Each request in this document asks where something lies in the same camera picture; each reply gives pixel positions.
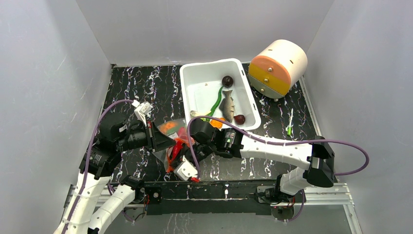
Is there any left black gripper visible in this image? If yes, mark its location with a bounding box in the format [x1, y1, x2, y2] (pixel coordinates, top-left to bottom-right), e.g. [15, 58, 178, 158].
[117, 119, 177, 152]

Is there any clear zip bag orange zipper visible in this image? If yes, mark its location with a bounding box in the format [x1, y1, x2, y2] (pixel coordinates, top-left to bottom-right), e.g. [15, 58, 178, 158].
[151, 118, 196, 174]

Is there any white plastic bin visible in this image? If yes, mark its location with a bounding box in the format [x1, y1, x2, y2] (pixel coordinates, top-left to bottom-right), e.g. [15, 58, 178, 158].
[180, 58, 261, 131]

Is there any red toy chili pepper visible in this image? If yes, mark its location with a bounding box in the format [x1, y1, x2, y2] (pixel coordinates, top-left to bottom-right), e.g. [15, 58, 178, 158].
[169, 141, 186, 162]

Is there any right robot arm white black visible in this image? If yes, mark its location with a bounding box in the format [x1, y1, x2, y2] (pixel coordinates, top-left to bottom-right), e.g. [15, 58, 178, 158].
[188, 118, 335, 202]

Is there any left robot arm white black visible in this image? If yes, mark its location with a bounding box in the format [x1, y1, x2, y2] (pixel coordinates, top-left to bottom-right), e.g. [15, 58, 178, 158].
[55, 113, 175, 234]

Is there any orange toy habanero pepper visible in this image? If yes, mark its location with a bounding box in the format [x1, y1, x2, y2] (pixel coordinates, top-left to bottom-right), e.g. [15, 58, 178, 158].
[209, 119, 223, 130]

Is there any white toy garlic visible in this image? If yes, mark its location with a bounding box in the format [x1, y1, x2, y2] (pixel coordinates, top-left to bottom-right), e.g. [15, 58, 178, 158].
[190, 110, 210, 118]

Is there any green toy bean pod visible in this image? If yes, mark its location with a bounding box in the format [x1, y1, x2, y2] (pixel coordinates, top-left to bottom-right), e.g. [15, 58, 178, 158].
[202, 86, 224, 117]

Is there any dark red toy fruit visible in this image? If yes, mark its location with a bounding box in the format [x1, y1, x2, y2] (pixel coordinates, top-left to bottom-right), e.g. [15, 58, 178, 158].
[233, 115, 246, 125]

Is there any grey toy fish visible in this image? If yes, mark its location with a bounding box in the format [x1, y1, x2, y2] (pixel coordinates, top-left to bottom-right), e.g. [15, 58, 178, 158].
[219, 90, 235, 122]

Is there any dark brown toy plum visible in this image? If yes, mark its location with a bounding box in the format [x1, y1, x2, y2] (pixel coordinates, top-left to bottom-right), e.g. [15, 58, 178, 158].
[221, 76, 234, 88]

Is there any green white pen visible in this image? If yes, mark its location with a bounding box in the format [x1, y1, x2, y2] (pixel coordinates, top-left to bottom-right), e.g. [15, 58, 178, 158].
[286, 108, 294, 136]

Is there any round pastel drawer cabinet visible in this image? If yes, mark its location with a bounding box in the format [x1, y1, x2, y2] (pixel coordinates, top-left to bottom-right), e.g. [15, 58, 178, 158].
[248, 39, 308, 99]

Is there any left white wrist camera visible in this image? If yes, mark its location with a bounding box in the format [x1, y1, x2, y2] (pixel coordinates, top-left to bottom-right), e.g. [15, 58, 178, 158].
[132, 100, 153, 125]

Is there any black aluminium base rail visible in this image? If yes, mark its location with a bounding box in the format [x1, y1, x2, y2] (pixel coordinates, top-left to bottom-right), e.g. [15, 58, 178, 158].
[64, 179, 354, 217]

